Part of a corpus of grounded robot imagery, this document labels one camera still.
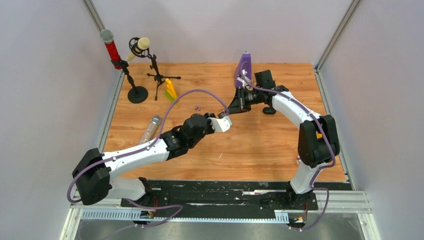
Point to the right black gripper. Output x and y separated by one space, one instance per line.
238 103

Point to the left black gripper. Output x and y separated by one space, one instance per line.
211 115

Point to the black earbud charging case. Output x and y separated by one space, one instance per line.
269 111

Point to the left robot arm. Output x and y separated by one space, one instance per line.
94 174

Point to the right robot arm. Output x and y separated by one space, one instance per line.
318 143

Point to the purple metronome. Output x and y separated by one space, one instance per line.
243 72

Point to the yellow green toy block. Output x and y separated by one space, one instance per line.
170 91

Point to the silver glitter microphone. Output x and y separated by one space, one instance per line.
151 129

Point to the black round-base mic stand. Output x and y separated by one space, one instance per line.
137 94

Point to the beige condenser microphone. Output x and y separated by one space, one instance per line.
139 47

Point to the red microphone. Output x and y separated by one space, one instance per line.
108 38

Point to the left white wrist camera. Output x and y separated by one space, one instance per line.
221 125

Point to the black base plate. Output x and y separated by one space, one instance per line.
223 199

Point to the aluminium frame rail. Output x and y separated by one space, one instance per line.
348 201

